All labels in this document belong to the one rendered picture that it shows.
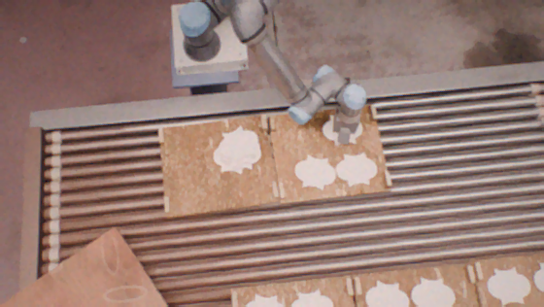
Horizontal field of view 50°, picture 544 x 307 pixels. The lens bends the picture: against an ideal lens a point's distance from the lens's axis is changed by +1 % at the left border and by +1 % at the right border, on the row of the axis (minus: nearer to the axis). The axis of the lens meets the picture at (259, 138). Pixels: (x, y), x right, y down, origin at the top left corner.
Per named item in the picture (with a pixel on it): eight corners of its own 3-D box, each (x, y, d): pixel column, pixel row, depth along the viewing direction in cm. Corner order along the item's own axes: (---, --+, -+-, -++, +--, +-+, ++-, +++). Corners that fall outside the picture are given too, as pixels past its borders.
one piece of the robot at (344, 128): (334, 129, 198) (328, 146, 213) (360, 132, 197) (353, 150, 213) (337, 98, 202) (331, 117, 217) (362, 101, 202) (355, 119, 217)
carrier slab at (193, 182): (159, 129, 219) (158, 127, 218) (265, 116, 222) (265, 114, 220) (166, 219, 206) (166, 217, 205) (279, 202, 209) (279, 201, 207)
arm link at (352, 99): (353, 77, 191) (373, 92, 189) (348, 91, 201) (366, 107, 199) (337, 91, 189) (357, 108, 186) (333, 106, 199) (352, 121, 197)
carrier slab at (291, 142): (268, 117, 222) (268, 115, 220) (372, 106, 224) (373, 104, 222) (280, 204, 209) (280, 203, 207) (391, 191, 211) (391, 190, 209)
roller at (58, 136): (50, 134, 223) (45, 129, 218) (537, 85, 233) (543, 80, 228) (49, 146, 221) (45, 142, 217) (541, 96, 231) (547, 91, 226)
